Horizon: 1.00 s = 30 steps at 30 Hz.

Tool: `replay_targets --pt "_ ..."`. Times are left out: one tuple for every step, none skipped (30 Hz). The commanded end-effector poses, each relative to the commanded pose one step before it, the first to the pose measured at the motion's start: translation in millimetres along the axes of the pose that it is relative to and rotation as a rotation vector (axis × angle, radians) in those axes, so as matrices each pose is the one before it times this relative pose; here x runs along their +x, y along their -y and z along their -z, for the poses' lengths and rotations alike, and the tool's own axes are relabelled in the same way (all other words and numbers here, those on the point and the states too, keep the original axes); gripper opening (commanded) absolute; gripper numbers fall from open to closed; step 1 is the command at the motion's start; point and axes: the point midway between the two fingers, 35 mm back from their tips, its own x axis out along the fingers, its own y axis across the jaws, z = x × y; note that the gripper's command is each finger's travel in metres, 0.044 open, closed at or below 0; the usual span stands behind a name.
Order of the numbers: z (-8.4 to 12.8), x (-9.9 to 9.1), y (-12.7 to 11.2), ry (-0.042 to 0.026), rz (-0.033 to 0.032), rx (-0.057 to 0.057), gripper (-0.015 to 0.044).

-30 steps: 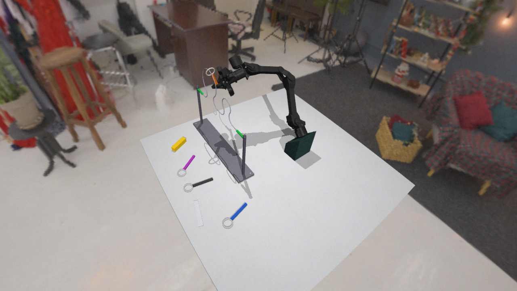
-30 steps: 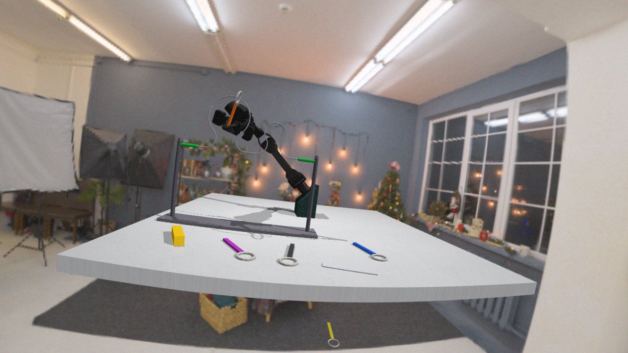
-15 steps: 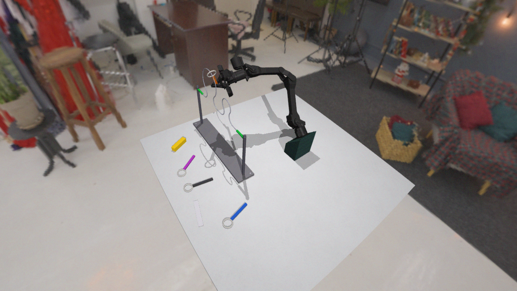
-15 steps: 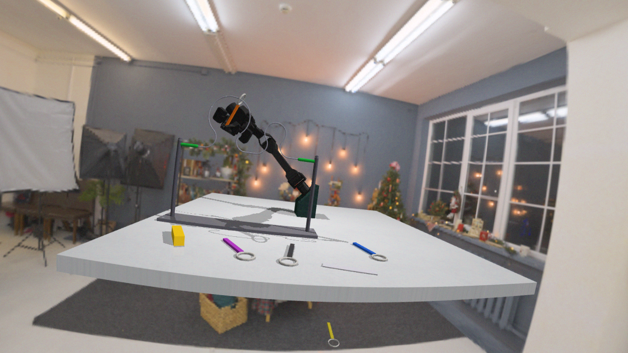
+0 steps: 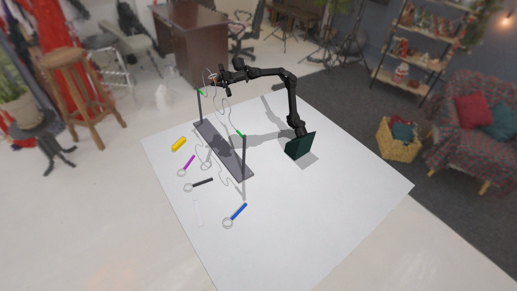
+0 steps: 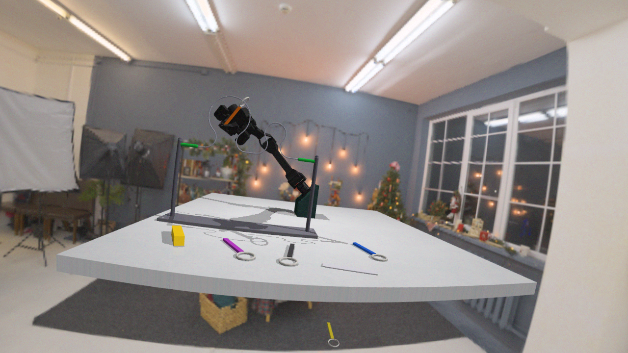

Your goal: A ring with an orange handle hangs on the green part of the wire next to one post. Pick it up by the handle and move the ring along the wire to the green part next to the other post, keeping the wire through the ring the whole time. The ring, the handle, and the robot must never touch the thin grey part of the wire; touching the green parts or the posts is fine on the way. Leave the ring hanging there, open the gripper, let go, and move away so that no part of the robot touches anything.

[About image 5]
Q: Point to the yellow rectangular block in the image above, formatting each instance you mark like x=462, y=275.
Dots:
x=178, y=144

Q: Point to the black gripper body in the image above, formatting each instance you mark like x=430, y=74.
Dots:
x=225, y=85

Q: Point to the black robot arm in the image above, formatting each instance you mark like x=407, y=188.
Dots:
x=293, y=119

